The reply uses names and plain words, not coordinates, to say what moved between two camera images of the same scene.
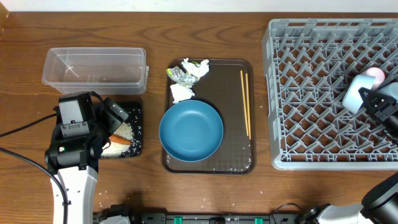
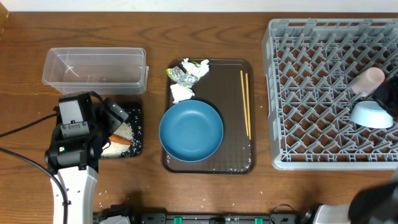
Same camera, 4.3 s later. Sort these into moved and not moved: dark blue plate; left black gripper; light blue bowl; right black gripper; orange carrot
Moved: right black gripper; light blue bowl
Not moved: dark blue plate; orange carrot; left black gripper
